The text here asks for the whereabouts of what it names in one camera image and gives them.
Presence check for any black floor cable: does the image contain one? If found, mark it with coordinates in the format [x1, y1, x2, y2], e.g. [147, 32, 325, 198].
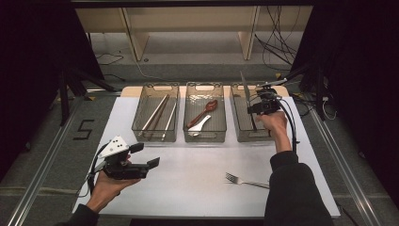
[94, 51, 125, 66]

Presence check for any left hand-held gripper cable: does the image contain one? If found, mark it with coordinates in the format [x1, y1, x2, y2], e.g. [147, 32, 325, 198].
[76, 142, 110, 200]

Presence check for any brown wooden chopstick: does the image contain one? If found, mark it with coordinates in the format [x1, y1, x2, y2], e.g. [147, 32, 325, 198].
[147, 97, 169, 141]
[149, 95, 170, 139]

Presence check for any black frame bar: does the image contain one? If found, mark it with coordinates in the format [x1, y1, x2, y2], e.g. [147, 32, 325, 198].
[70, 0, 315, 8]

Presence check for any steel fork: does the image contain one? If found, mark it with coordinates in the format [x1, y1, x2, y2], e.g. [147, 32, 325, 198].
[225, 171, 271, 190]

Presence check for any bundle of black cables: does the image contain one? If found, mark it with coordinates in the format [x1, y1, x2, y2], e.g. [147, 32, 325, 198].
[253, 6, 303, 72]

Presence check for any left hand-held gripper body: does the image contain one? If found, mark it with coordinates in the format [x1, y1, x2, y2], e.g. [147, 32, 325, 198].
[98, 135, 151, 181]

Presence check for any beige wooden desk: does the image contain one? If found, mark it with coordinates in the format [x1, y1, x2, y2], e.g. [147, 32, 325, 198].
[74, 6, 314, 62]

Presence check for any black metal stand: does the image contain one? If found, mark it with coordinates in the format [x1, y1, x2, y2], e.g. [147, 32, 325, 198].
[57, 62, 118, 127]
[272, 59, 327, 122]

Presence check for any steel table knife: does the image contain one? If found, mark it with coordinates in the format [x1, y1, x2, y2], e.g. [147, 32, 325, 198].
[239, 71, 259, 132]

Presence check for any aluminium floor rail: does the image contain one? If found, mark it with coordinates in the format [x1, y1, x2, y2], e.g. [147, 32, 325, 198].
[6, 93, 87, 226]
[309, 107, 384, 226]

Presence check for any hand-held gripper cable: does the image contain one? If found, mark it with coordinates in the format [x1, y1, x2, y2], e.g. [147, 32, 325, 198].
[275, 95, 301, 155]
[76, 142, 110, 200]

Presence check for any person's left hand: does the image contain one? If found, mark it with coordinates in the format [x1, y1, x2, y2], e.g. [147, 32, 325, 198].
[86, 169, 142, 215]

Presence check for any brown wooden spoon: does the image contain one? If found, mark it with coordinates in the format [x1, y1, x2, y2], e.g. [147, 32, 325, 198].
[186, 99, 219, 129]

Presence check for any white ceramic spoon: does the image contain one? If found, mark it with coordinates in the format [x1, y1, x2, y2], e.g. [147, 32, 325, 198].
[187, 114, 213, 137]

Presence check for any black curtain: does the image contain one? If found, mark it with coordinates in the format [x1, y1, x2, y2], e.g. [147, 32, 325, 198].
[0, 0, 105, 182]
[291, 0, 399, 202]

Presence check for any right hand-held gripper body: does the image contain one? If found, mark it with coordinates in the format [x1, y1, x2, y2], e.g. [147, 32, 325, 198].
[254, 77, 288, 115]

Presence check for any person's right hand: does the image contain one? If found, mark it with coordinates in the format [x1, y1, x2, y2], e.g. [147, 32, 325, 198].
[255, 109, 290, 141]

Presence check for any right hand-held gripper cable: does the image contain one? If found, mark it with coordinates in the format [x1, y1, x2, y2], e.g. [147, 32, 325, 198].
[275, 95, 301, 155]

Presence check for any smoky clear plastic bin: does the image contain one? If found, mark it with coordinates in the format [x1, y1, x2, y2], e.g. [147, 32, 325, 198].
[183, 81, 228, 143]
[230, 82, 283, 143]
[131, 82, 181, 143]

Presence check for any white floor cable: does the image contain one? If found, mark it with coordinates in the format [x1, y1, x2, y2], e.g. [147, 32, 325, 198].
[120, 48, 166, 82]

